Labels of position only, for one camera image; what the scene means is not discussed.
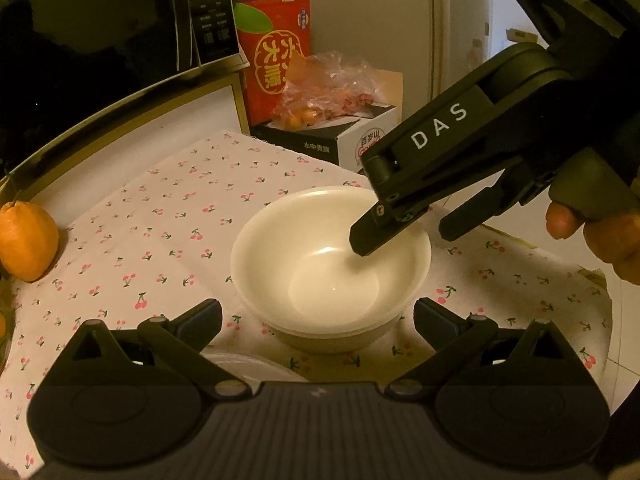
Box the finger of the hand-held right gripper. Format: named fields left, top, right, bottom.
left=349, top=152, right=523, bottom=258
left=439, top=170, right=533, bottom=242

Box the black and white microwave oven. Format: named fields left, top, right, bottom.
left=0, top=0, right=249, bottom=196

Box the white ceramic bowl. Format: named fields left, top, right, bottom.
left=230, top=186, right=432, bottom=334

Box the clear plastic bag of fruit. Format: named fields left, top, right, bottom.
left=272, top=51, right=382, bottom=129

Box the person's right hand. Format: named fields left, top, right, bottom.
left=545, top=200, right=640, bottom=286

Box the small white bowl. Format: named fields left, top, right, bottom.
left=260, top=312, right=407, bottom=356

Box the black and white cardboard box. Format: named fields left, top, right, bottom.
left=250, top=70, right=404, bottom=173

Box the cherry print white cloth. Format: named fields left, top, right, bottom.
left=0, top=130, right=613, bottom=476

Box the red printed gift box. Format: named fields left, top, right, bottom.
left=232, top=0, right=313, bottom=128

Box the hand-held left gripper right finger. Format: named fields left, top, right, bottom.
left=386, top=298, right=581, bottom=401

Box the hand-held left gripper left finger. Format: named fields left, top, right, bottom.
left=65, top=298, right=252, bottom=401

